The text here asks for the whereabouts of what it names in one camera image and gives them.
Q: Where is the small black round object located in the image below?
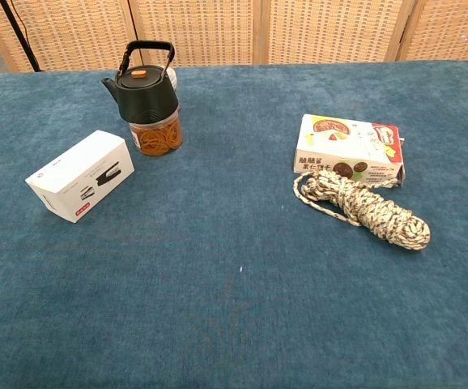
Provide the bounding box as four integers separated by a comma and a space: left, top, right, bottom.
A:
118, 66, 166, 91

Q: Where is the clear jar of rubber bands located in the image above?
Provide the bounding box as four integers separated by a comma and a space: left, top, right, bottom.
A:
128, 107, 184, 158

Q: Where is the printed snack box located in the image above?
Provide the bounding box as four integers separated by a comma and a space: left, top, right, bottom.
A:
292, 113, 406, 188

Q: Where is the white stapler box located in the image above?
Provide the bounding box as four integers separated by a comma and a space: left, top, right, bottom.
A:
24, 129, 135, 224

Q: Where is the blue carpet table mat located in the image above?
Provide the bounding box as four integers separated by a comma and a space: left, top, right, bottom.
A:
0, 60, 468, 389

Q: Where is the woven wooden folding screen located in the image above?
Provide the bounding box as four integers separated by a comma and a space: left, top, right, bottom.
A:
0, 0, 468, 73

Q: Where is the black tripod stand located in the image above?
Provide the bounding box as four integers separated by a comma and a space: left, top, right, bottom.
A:
0, 0, 41, 73

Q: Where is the black ribbed teapot with handle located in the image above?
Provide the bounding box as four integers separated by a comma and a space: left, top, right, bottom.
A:
100, 40, 179, 123

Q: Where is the white speckled rope bundle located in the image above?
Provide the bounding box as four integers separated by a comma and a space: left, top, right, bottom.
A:
292, 169, 432, 251

